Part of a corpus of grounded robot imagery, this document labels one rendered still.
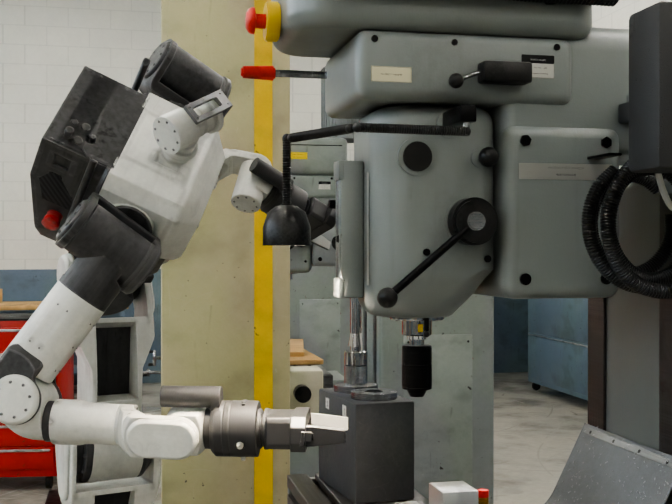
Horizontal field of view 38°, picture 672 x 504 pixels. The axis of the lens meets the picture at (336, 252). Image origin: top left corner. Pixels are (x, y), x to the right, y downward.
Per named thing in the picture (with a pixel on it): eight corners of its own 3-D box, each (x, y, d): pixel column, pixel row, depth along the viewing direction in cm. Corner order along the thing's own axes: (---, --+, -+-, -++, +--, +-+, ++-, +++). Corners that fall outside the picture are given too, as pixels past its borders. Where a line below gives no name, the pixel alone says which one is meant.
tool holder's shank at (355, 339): (366, 350, 198) (366, 295, 198) (354, 352, 196) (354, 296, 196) (356, 349, 200) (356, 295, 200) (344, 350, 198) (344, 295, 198)
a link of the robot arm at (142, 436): (196, 462, 150) (110, 458, 151) (206, 440, 159) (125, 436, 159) (196, 422, 149) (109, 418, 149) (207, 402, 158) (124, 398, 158)
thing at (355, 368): (372, 384, 198) (372, 355, 198) (354, 386, 195) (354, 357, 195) (357, 382, 201) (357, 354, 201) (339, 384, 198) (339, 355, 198)
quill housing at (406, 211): (377, 321, 141) (377, 100, 141) (346, 312, 161) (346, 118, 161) (501, 319, 145) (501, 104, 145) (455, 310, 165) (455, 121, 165)
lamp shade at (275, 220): (253, 245, 147) (253, 204, 147) (292, 245, 151) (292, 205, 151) (280, 245, 141) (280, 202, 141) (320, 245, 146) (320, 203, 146)
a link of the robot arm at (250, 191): (264, 229, 215) (221, 204, 210) (274, 191, 221) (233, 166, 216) (294, 210, 207) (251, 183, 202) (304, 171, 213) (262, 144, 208)
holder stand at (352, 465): (355, 505, 181) (355, 397, 181) (318, 478, 202) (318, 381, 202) (414, 499, 185) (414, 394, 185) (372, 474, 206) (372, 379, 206)
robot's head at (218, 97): (162, 124, 167) (179, 99, 162) (198, 107, 173) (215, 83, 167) (185, 153, 167) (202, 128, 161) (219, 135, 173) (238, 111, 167)
